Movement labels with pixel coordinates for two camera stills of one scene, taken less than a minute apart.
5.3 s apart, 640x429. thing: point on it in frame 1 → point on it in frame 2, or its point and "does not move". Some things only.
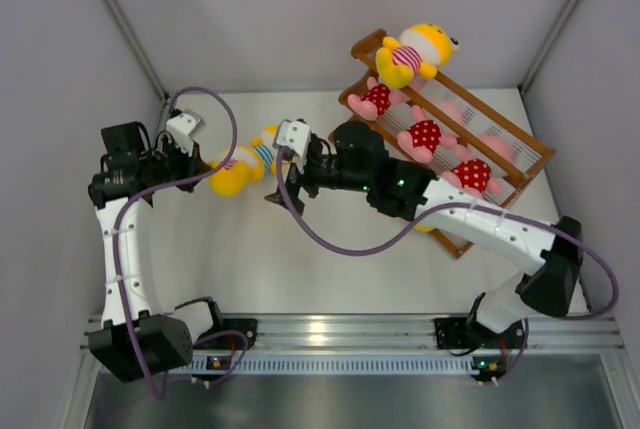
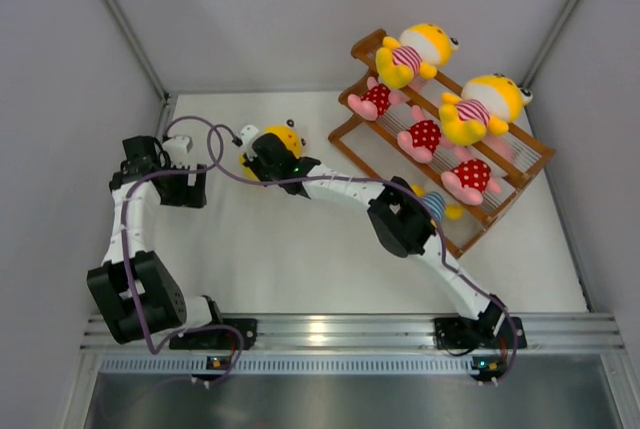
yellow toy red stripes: x=418 y=51 does not move
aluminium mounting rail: x=415 y=334 does not move
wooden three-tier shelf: x=453 y=137 does not move
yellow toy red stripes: x=231 y=179 → x=490 y=102
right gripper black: x=296 y=178 → x=254 y=162
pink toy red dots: x=424 y=137 does not move
